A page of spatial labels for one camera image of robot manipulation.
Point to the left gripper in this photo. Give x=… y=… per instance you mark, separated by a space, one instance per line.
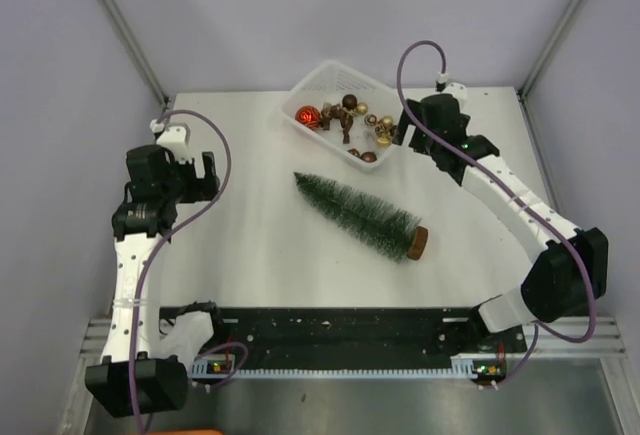
x=201 y=189

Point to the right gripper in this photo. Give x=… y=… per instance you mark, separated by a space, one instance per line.
x=405 y=122

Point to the brown and gold ornament garland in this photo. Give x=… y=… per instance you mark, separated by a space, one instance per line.
x=381 y=127

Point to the white plastic basket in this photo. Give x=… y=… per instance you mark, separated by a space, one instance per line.
x=328 y=83

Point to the small green christmas tree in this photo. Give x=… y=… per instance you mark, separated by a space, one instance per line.
x=391 y=231

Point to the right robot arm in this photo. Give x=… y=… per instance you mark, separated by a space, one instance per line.
x=569 y=265

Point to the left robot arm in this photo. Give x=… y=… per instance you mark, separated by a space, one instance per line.
x=141 y=371

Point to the gold bauble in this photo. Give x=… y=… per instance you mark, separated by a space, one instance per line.
x=362 y=108

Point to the red glitter bauble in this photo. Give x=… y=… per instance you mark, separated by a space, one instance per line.
x=309 y=116

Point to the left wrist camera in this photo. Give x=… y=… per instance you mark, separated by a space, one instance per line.
x=173 y=137

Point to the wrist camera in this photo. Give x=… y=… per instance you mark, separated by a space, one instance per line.
x=173 y=137
x=444 y=84

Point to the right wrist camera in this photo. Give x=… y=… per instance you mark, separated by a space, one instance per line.
x=444 y=84

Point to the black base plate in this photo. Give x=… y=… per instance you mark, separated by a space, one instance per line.
x=356 y=338

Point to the right aluminium corner post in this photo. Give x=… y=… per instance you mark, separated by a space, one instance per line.
x=552 y=44

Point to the aluminium corner post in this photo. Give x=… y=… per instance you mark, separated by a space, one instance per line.
x=134 y=50
x=552 y=44

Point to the left aluminium corner post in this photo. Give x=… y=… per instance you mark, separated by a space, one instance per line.
x=134 y=50

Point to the white cable duct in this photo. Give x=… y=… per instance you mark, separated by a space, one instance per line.
x=212 y=369

